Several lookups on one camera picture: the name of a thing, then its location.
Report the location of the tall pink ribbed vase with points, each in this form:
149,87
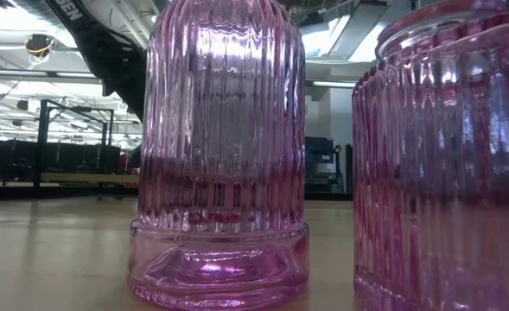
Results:
444,173
219,129

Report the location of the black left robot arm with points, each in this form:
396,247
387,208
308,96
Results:
107,56

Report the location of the black equipment rack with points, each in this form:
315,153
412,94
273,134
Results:
319,151

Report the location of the ceiling light strip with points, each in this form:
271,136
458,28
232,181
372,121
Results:
332,84

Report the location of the black workbench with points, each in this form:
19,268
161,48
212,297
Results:
20,160

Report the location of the wooden shelf with black frame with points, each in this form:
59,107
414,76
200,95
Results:
85,178

